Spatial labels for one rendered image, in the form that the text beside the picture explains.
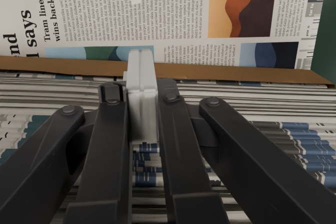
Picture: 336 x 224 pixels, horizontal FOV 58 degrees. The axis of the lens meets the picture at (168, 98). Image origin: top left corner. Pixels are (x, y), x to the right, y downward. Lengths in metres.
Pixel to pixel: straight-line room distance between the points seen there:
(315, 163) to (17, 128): 0.17
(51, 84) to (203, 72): 0.13
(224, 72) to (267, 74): 0.04
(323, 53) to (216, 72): 1.12
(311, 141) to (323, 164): 0.02
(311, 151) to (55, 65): 0.21
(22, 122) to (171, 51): 0.17
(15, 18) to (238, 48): 0.21
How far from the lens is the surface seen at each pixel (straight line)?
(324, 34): 1.36
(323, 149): 0.20
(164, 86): 0.16
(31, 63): 0.29
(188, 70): 0.28
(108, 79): 0.26
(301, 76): 0.32
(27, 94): 0.23
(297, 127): 0.22
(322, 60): 1.40
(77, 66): 0.28
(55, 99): 0.22
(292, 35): 0.34
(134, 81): 0.15
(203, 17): 0.30
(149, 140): 0.15
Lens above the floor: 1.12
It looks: 65 degrees down
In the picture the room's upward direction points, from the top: 167 degrees clockwise
